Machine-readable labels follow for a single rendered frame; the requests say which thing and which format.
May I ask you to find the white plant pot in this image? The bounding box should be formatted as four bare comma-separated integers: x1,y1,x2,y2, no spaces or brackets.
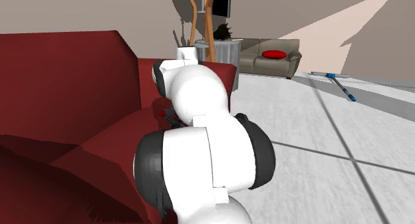
176,45,199,60

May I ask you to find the beige sofa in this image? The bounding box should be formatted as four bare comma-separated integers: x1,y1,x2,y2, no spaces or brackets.
233,38,303,80

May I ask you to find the grey round side table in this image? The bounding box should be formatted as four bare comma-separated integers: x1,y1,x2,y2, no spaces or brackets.
193,38,243,91

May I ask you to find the black wall television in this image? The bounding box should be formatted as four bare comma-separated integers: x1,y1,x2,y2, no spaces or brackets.
211,0,232,19

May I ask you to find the dark brown spiky plant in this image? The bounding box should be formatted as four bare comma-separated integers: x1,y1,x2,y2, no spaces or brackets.
213,23,233,41

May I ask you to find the red round cushion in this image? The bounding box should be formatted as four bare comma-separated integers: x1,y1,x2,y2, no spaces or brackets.
261,49,288,60

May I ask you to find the blue and grey mop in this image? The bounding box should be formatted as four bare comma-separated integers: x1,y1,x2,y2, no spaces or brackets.
310,70,357,103

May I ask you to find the wooden coat stand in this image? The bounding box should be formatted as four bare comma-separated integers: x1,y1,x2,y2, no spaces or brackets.
184,0,218,63

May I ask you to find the red sofa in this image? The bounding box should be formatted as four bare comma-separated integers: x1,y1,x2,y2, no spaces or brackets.
0,30,238,224

